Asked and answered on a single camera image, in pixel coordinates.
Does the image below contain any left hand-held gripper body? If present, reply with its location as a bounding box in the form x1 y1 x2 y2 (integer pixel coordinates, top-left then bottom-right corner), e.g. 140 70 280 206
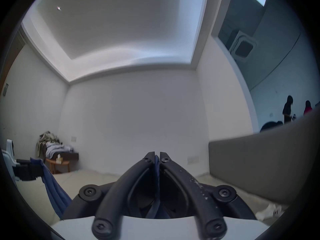
1 139 42 182

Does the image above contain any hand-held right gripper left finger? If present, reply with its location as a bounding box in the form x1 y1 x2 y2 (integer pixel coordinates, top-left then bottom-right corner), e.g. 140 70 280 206
62 151 157 238

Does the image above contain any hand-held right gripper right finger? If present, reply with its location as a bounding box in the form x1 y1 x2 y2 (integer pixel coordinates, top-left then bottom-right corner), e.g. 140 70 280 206
159 151 257 238

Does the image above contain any dark blue shirt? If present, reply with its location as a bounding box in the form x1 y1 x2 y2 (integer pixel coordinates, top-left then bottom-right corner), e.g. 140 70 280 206
30 155 175 221

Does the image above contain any round wooden stool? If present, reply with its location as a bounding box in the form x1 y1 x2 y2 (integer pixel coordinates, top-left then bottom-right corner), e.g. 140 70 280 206
45 154 70 175

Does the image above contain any bed with beige sheet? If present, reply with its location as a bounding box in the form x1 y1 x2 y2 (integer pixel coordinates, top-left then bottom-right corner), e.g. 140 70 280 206
17 168 291 234

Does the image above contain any dark shelf with clothes pile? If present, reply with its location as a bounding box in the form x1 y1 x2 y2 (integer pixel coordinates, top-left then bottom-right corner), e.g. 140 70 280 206
37 131 79 165

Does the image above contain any grey padded headboard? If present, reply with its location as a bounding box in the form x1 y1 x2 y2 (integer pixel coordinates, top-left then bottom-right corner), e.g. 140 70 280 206
208 113 320 206

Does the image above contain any small white cloth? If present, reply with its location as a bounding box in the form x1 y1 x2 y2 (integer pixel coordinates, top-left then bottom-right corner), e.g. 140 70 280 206
255 203 285 221

